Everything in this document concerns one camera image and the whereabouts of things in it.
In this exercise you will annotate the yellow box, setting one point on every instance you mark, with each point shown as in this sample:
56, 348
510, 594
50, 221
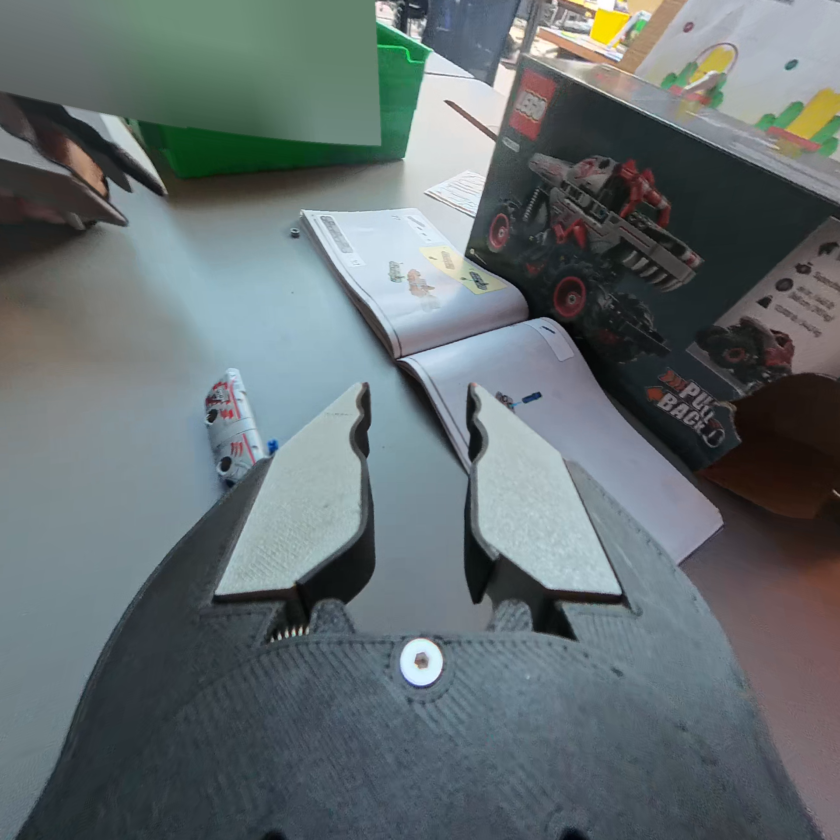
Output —
610, 27

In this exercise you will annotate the open lego instruction booklet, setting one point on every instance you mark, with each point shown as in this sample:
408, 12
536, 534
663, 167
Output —
459, 328

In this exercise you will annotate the brown wooden strip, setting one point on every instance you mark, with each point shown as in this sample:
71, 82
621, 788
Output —
471, 120

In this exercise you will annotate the wooden background table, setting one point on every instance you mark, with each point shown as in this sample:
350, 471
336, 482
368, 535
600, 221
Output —
571, 44

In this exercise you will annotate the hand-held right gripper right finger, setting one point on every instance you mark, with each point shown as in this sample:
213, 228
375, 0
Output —
541, 518

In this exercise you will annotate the white poster with brick drawings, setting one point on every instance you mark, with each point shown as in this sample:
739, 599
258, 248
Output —
761, 59

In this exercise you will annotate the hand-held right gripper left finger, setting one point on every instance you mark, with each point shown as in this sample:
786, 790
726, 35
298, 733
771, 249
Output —
295, 505

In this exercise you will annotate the white sticker sheet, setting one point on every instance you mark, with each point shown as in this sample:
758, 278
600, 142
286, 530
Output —
456, 191

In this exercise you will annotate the dark lego set box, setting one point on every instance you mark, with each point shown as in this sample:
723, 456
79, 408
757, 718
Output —
656, 216

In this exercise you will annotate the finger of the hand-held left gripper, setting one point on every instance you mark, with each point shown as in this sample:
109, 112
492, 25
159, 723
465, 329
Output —
79, 141
46, 190

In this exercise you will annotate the dark chair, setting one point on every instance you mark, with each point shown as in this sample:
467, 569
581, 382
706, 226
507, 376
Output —
469, 36

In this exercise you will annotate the green plastic bin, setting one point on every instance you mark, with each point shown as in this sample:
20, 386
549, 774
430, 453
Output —
275, 144

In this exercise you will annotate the grey stickered lego panel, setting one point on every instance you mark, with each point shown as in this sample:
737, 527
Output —
229, 426

